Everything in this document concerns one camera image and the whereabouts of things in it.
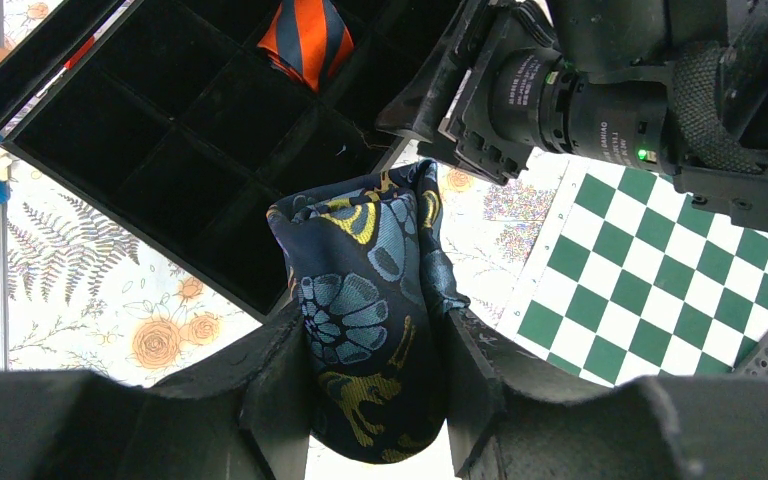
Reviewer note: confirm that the black display box glass lid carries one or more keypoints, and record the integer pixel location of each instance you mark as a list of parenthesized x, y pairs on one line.
[(166, 117)]

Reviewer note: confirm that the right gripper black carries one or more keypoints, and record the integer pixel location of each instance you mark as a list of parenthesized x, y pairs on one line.
[(446, 106)]

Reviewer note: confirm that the orange navy striped rolled tie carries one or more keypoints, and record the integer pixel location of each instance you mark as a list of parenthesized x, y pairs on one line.
[(308, 41)]

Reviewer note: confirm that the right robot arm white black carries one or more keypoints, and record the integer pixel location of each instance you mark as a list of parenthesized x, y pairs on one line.
[(677, 88)]

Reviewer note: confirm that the green white chessboard mat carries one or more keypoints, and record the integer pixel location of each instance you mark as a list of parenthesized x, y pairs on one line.
[(627, 278)]

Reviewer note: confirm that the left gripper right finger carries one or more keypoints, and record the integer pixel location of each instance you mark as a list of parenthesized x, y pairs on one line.
[(512, 415)]

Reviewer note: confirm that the dark blue floral tie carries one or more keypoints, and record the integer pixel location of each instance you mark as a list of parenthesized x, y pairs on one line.
[(373, 285)]

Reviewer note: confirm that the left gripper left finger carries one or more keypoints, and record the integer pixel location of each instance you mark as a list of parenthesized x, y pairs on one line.
[(241, 413)]

